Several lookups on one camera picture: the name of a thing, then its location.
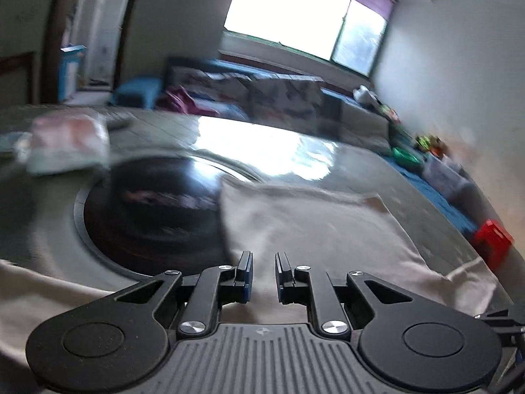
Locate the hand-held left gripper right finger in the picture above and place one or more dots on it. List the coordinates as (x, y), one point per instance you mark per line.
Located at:
(280, 281)

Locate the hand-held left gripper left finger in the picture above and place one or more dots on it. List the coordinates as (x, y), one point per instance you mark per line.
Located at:
(245, 280)

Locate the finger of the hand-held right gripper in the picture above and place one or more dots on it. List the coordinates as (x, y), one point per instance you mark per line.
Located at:
(502, 321)

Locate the beige garment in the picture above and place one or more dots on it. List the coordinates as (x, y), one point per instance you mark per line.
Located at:
(328, 238)

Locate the red plastic stool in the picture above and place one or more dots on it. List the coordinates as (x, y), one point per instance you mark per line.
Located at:
(494, 240)

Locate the grey quilted table cover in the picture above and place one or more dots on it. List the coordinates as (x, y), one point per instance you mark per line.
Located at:
(369, 172)

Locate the blue sofa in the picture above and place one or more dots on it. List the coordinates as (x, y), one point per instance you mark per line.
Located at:
(434, 197)

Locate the clear plastic box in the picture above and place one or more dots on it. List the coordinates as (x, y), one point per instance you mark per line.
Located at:
(447, 178)

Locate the green plastic container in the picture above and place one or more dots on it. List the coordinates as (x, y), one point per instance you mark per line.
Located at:
(406, 156)

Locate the grey cushion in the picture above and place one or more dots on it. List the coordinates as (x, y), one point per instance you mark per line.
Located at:
(365, 125)

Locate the butterfly print cushion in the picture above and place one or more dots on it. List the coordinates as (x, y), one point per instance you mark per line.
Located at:
(287, 98)
(213, 84)

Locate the magenta cloth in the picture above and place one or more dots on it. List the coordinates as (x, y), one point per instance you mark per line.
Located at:
(186, 100)

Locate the white bundle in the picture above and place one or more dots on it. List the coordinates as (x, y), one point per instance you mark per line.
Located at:
(366, 93)

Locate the pink and white tissue pack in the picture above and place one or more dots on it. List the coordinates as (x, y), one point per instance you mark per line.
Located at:
(67, 141)

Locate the window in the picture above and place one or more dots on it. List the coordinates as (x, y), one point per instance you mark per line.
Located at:
(287, 12)

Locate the blue and white box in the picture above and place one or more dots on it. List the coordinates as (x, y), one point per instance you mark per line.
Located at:
(71, 72)

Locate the brown door frame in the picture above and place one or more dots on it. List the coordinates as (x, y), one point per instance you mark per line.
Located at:
(55, 37)

